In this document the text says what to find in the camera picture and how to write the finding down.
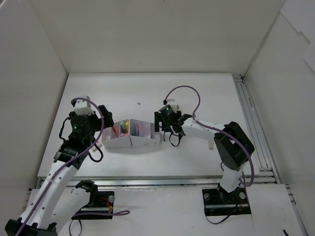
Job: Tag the aluminium front rail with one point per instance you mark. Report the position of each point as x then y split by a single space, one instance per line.
157 180

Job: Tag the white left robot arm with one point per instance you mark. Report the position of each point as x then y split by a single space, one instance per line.
46 216

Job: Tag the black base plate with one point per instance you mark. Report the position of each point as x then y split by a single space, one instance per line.
214 205
103 203

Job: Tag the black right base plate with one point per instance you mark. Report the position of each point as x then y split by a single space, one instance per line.
214 205

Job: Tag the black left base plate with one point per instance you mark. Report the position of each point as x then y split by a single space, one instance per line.
103 203

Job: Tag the aluminium right side rail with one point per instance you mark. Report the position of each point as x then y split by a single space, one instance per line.
264 157

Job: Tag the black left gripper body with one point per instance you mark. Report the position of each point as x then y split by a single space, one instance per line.
97 119

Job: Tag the red gel pen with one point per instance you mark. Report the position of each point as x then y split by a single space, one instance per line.
115 132

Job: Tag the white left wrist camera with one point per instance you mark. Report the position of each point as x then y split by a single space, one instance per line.
82 107

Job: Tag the beige eraser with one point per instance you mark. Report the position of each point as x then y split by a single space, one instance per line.
211 145

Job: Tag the white divided organizer right box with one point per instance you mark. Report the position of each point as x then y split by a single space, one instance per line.
147 135

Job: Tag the white divided organizer left box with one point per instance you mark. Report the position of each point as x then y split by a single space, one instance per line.
109 139

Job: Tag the aluminium rail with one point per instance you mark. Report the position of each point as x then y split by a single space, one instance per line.
157 180
264 157

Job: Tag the yellow highlighter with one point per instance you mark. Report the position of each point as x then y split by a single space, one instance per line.
126 128

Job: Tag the green highlighter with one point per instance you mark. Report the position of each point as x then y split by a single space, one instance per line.
121 123

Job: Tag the white divided organizer box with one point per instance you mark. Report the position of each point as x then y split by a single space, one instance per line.
109 139
147 135

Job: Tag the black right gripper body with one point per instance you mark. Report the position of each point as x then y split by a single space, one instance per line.
166 122

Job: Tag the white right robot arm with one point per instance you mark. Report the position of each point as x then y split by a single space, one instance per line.
233 145

